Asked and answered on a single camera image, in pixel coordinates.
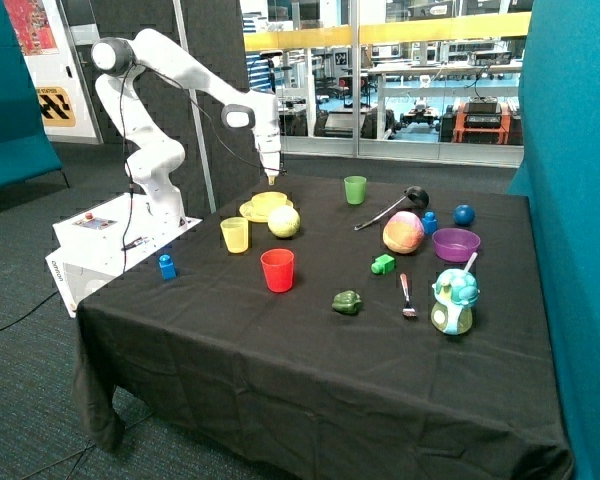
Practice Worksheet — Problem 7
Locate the fork with pink handle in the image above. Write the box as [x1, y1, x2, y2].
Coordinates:
[399, 273, 418, 319]

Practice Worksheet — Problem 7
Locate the green block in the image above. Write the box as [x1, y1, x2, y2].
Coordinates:
[370, 254, 396, 275]

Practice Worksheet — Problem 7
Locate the blue block left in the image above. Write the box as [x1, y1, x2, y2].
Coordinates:
[158, 254, 177, 281]

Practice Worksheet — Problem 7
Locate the black tablecloth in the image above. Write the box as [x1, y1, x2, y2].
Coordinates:
[73, 176, 575, 479]

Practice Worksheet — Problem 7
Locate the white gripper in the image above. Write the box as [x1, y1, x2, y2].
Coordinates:
[255, 133, 281, 186]

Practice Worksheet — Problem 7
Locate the yellow bowl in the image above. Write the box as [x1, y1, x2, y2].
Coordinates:
[251, 191, 288, 217]

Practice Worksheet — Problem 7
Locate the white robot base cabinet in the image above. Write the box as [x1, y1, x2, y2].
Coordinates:
[46, 193, 200, 317]

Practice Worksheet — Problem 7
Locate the teal partition right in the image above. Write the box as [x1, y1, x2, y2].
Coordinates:
[509, 1, 600, 479]

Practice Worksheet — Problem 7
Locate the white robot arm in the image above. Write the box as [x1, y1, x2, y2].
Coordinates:
[91, 29, 281, 227]

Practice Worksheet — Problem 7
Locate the green cup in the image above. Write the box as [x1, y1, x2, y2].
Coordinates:
[344, 175, 367, 205]

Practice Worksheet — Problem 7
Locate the yellow cup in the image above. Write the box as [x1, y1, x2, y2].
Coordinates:
[220, 217, 249, 254]

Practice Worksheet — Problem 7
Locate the red poster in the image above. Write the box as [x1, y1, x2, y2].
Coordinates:
[3, 0, 59, 57]

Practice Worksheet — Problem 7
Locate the red cup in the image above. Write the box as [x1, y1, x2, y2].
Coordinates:
[260, 248, 295, 293]

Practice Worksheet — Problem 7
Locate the pink orange ball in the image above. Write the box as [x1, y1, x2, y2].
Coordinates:
[382, 211, 425, 254]

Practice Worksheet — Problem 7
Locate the blue block near ball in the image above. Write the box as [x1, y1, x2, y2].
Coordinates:
[422, 211, 438, 235]

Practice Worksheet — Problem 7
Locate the teal sofa left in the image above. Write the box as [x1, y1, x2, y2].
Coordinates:
[0, 1, 62, 188]

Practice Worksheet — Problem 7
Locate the yellow-green ball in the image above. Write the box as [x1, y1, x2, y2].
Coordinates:
[267, 205, 301, 238]

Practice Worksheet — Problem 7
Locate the yellow plate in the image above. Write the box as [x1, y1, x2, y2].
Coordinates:
[239, 200, 293, 223]

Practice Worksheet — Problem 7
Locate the turtle sippy bottle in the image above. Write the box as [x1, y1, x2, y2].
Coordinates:
[430, 252, 480, 336]

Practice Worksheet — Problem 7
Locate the green toy pepper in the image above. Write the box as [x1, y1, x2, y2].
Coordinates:
[332, 290, 363, 315]

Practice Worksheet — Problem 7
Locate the purple bowl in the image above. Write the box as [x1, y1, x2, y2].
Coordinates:
[431, 228, 481, 263]

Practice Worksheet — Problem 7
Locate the yellow black sign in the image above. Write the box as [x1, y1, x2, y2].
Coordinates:
[36, 86, 76, 128]

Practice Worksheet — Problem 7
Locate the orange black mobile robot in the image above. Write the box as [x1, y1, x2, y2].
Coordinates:
[452, 97, 511, 145]

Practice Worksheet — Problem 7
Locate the black ladle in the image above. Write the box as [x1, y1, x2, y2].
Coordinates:
[353, 186, 429, 231]

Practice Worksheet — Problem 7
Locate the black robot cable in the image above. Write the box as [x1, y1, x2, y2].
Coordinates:
[118, 62, 287, 274]

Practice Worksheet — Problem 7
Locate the dark blue ball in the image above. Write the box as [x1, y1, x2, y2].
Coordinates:
[453, 204, 476, 227]

